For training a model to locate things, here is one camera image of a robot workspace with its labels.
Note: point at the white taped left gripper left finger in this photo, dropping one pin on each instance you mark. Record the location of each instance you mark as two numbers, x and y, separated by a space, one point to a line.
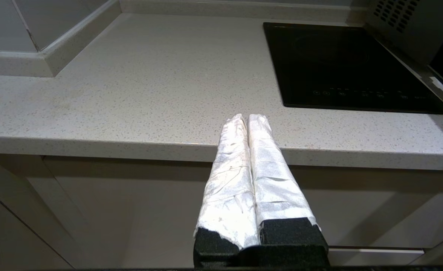
229 188

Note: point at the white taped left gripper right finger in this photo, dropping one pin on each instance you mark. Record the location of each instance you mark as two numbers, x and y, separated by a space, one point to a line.
274 184

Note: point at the silver microwave oven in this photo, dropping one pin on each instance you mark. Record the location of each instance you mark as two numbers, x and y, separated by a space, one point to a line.
406 22

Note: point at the large beige cabinet drawer front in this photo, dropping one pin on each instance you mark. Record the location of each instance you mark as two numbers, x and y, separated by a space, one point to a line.
131 203

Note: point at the small beige cabinet drawer front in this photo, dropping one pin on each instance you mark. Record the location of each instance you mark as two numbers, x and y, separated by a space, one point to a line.
376 256

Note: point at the black induction cooktop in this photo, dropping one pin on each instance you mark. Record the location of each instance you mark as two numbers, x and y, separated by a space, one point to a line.
338 64

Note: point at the beige corner cabinet panel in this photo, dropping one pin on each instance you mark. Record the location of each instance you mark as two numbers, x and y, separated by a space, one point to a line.
25 210

